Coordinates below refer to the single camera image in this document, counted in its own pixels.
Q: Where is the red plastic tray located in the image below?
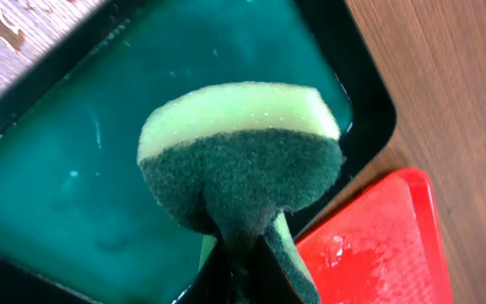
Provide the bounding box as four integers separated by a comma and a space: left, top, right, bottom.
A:
296, 167, 454, 304

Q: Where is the black water tray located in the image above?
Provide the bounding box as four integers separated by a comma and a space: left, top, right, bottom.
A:
0, 0, 397, 303

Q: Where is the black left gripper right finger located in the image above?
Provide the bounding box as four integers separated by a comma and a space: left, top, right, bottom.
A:
246, 236, 303, 304

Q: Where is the green yellow sponge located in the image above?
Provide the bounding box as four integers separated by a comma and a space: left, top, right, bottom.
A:
137, 81, 344, 303

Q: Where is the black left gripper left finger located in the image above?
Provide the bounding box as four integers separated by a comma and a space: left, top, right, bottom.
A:
177, 244, 232, 304

